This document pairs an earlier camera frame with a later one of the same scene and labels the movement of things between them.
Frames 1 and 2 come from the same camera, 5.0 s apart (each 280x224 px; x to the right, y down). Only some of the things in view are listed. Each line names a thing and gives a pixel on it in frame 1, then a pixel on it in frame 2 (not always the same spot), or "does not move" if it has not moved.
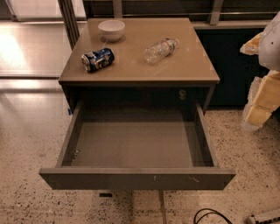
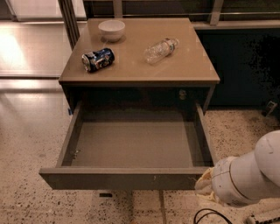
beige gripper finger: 251,46 to 205,182
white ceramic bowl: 112,30 does not move
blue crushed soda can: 97,59 does not move
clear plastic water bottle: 161,50 does not move
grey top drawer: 136,145 does not move
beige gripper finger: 255,117 to 211,197
